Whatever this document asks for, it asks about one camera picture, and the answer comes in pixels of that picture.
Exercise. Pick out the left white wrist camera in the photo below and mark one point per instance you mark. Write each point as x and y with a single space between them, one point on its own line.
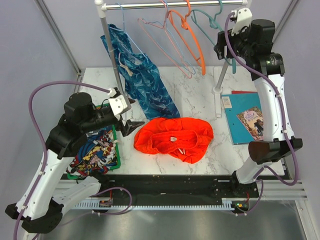
118 102

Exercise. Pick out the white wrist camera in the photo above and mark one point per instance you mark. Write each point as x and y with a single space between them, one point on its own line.
118 102
242 18

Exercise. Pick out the orange shorts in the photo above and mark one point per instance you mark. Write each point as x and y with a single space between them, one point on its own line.
186 138

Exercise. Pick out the white cable duct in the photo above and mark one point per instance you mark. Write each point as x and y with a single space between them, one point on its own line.
102 205

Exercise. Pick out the blue patterned shorts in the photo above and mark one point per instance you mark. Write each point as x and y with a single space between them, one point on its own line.
142 78

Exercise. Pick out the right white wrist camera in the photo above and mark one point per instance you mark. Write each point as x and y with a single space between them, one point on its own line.
242 18

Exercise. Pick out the silver clothes rack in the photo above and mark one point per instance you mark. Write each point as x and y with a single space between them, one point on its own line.
106 39

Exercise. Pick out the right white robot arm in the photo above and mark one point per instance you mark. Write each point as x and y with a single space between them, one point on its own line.
251 46

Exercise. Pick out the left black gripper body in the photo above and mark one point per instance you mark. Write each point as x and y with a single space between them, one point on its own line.
119 123

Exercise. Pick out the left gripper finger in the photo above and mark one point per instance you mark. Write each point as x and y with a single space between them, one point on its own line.
131 101
131 126

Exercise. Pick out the green plastic basket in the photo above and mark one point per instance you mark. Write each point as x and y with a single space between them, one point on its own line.
117 150

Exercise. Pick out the pink illustrated book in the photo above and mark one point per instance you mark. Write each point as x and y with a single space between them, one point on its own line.
252 120

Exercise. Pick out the teal plastic hanger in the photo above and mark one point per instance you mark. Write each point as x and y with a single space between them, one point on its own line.
206 22

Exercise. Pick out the teal folder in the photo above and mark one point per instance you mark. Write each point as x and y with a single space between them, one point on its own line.
233 105

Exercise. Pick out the orange plastic hanger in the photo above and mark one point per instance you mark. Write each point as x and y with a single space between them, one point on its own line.
180 24

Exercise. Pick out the red book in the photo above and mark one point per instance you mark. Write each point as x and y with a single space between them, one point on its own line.
234 92

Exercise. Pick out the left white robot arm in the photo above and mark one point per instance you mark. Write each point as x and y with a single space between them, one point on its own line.
39 211

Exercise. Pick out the pink wire hanger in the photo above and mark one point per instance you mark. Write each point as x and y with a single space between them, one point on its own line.
158 35

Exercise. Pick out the colourful comic print shorts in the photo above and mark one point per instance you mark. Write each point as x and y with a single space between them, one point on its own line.
100 155

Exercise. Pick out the light blue wire hanger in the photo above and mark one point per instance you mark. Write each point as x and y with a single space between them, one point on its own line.
136 34

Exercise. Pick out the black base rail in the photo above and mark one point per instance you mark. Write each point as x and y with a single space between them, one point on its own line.
140 189

